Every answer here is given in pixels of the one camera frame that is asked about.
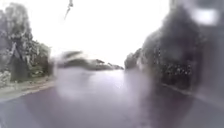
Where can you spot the grey asphalt road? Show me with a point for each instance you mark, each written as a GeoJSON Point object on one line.
{"type": "Point", "coordinates": [100, 100]}

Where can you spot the dark tall hedge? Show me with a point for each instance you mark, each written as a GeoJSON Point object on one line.
{"type": "Point", "coordinates": [176, 56]}

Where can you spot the tall grey street pole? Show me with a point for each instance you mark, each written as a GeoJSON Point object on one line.
{"type": "Point", "coordinates": [70, 4]}

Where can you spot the pale pavement strip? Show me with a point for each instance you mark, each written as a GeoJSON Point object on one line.
{"type": "Point", "coordinates": [20, 90]}

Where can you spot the green leafy tree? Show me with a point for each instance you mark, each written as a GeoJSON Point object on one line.
{"type": "Point", "coordinates": [18, 40]}

